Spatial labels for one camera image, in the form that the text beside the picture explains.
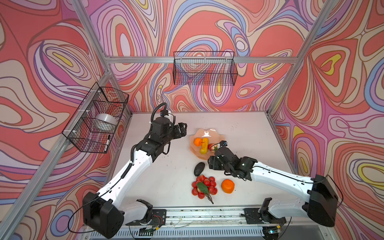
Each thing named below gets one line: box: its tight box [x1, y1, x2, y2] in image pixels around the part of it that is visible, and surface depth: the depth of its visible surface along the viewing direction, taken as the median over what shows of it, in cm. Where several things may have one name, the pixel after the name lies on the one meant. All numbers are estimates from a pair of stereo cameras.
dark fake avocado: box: [194, 162, 206, 177], surface depth 88 cm
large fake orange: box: [221, 179, 235, 194], surface depth 81 cm
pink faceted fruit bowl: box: [189, 128, 226, 160], surface depth 103 cm
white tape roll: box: [91, 113, 117, 133], surface depth 74 cm
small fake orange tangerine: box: [194, 137, 203, 147], surface depth 98 cm
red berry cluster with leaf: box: [191, 174, 218, 205], surface depth 80 cm
